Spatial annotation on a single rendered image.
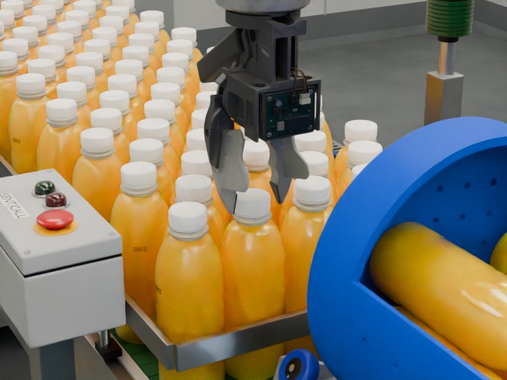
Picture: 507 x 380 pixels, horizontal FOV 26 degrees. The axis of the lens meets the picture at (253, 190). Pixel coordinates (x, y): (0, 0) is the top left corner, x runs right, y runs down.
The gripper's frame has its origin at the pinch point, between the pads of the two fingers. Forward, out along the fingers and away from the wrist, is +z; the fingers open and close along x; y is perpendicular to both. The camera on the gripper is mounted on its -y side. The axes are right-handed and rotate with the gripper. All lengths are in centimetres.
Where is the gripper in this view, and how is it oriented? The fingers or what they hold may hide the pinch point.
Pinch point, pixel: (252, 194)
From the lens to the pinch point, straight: 113.0
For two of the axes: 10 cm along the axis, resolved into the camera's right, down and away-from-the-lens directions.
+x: 8.8, -1.9, 4.4
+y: 4.8, 3.4, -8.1
